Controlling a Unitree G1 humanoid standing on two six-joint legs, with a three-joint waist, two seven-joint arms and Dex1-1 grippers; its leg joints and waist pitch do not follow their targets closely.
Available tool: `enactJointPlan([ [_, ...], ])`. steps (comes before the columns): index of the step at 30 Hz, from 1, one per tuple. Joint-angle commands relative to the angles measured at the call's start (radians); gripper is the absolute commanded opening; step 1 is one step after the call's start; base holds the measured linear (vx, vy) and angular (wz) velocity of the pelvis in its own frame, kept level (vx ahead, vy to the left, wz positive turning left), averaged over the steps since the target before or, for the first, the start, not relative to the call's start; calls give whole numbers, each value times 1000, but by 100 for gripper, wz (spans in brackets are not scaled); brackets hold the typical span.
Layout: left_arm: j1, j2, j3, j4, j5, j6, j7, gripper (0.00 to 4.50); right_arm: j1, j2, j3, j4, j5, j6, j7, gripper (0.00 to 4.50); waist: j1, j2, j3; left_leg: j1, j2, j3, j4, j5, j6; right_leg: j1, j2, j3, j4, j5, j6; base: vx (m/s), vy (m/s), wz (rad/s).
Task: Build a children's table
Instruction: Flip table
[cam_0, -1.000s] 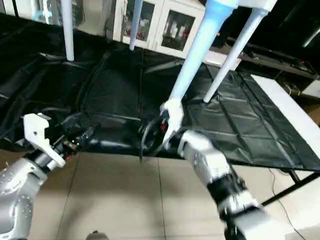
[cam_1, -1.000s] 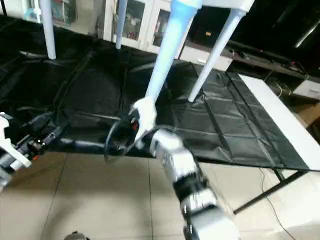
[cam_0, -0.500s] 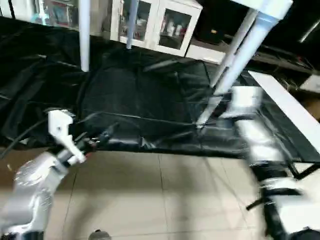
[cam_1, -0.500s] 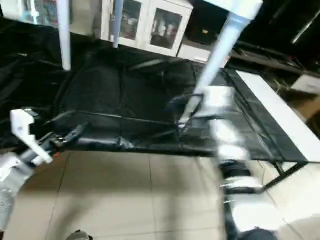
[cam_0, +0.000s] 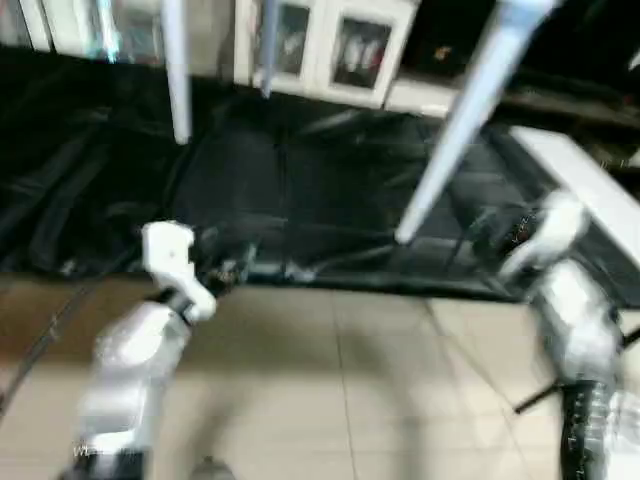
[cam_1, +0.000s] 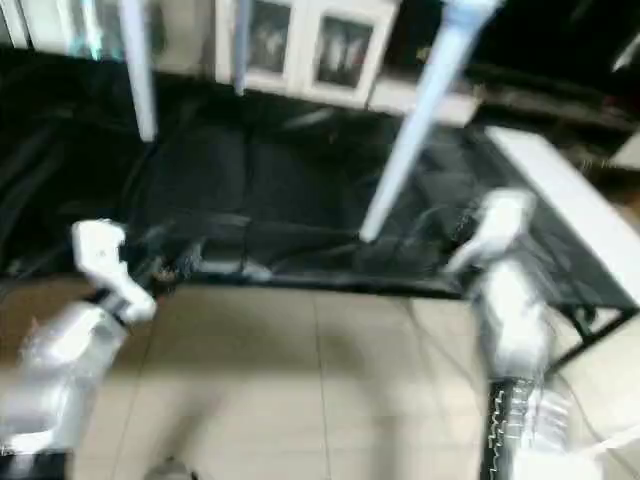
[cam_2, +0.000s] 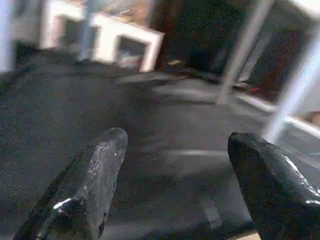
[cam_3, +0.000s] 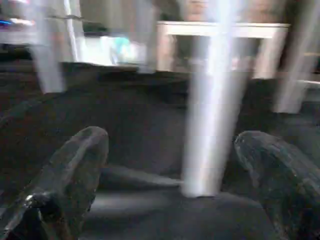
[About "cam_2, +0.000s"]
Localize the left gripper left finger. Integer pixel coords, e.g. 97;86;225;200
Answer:
14;127;129;240

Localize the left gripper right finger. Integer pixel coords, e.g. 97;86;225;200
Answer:
227;132;320;240

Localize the white plastic table leg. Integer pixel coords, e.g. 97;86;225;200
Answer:
262;25;320;144
216;0;274;104

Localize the black work surface mat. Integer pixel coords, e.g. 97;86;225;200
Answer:
0;45;320;240

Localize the white glass door cabinet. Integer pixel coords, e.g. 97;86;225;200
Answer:
40;0;166;73

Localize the black equipment box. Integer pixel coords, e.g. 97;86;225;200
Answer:
165;0;236;76

